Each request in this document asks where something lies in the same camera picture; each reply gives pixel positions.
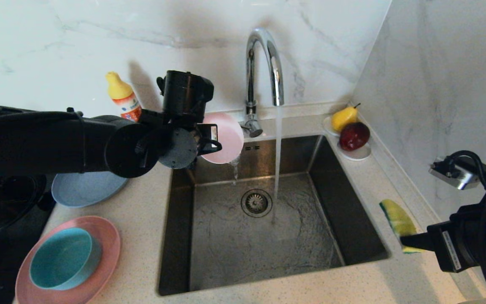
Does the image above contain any pink bowl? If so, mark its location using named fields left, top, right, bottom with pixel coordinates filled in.
left=201, top=112, right=245, bottom=164

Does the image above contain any yellow green sponge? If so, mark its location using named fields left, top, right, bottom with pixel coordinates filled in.
left=379, top=199, right=424, bottom=254

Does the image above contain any chrome gooseneck faucet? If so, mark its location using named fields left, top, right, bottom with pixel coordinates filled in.
left=239, top=28, right=285, bottom=138

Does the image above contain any yellow orange dish soap bottle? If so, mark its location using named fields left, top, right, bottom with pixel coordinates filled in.
left=105, top=71, right=143, bottom=122

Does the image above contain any round metal sink strainer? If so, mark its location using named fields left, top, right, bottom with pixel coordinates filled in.
left=240, top=189, right=273, bottom=218

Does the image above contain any stainless steel sink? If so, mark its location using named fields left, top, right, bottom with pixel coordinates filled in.
left=158, top=134, right=391, bottom=296

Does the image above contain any small white fruit dish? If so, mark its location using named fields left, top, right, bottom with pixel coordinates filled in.
left=321, top=116, right=372, bottom=161

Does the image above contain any dark red apple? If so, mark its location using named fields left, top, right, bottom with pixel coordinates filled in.
left=339, top=122, right=370, bottom=152

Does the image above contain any blue grey plate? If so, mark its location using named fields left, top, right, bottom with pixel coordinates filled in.
left=51, top=171, right=129, bottom=208

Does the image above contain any yellow pear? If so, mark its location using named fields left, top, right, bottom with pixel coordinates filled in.
left=331, top=104, right=360, bottom=133

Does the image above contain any pink plate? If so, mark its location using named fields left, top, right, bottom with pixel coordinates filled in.
left=15, top=216, right=121, bottom=304

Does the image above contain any teal bowl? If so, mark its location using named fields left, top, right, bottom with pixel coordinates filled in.
left=29, top=228, right=102, bottom=290

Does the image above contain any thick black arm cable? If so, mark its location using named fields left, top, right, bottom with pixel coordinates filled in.
left=445, top=150, right=486, bottom=304

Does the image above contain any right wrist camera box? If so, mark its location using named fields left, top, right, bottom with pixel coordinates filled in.
left=429, top=157, right=480, bottom=190

